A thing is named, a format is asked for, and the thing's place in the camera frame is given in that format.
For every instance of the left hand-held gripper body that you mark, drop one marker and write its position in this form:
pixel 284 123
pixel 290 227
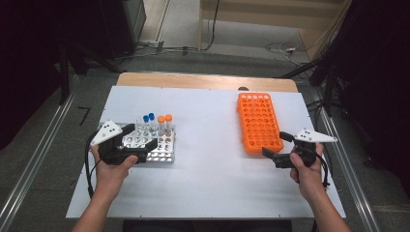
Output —
pixel 112 151

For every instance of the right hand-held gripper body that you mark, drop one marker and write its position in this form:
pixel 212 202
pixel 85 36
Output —
pixel 306 148

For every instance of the silver metal tube rack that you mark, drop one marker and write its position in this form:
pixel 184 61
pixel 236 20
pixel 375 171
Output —
pixel 162 146

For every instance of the blue-capped clear test tube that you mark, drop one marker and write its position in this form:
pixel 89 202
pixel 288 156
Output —
pixel 151 121
pixel 146 122

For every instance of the orange plastic tube rack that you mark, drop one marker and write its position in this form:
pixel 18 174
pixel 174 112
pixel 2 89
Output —
pixel 259 124

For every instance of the person's left hand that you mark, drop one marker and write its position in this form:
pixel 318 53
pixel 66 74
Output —
pixel 111 179

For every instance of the person's right hand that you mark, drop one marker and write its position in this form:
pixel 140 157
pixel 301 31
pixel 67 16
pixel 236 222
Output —
pixel 307 179

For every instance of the white table board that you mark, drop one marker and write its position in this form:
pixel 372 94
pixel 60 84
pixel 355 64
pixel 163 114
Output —
pixel 206 174

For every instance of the black stand leg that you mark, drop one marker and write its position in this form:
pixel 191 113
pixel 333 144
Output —
pixel 299 69

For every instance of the black metal stand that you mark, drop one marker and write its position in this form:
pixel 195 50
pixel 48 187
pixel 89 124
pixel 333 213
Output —
pixel 64 74

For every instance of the grey cabinet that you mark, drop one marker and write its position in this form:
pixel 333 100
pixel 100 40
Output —
pixel 132 22

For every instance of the dark curtain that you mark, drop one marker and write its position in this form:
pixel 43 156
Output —
pixel 380 64
pixel 29 48

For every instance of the aluminium floor rail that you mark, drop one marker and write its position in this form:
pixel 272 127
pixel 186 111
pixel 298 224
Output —
pixel 32 161
pixel 349 183

